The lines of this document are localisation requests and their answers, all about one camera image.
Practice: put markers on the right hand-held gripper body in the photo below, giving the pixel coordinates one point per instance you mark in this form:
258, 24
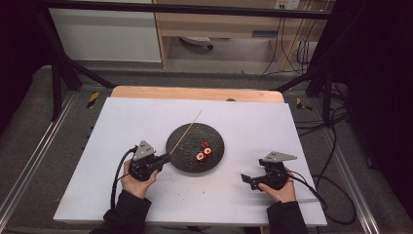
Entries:
276, 175

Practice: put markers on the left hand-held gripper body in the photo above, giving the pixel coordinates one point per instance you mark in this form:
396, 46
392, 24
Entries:
142, 162

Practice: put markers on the round black plate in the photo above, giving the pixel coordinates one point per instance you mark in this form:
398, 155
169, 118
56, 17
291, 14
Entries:
191, 159

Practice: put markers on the wooden skewer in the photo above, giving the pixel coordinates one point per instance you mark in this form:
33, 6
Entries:
186, 131

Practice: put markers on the person's right hand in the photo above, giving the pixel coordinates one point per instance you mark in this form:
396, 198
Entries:
284, 194

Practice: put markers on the person's left hand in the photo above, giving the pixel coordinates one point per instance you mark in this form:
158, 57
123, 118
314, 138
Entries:
136, 187

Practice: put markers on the red fruit piece white centre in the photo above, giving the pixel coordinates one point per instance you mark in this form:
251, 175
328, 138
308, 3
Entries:
200, 156
207, 151

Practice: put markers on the wooden table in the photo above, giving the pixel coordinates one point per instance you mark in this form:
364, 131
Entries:
195, 94

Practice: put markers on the yellow black tape strip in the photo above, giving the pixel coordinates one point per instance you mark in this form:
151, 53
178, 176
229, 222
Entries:
302, 104
93, 99

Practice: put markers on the office chair base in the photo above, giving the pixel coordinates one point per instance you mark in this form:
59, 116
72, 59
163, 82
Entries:
198, 40

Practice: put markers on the black curtain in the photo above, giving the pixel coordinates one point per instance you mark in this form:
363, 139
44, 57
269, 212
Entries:
380, 97
19, 48

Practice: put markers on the white cabinet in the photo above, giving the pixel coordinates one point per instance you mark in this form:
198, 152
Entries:
104, 35

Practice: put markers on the light wooden desk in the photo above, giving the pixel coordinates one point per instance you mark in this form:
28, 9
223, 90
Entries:
211, 24

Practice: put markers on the aluminium rail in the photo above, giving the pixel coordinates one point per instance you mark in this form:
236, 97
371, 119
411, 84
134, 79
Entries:
35, 152
354, 182

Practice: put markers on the black metal frame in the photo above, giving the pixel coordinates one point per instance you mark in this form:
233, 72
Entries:
181, 9

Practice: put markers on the white wall socket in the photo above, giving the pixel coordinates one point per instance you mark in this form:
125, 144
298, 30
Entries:
287, 4

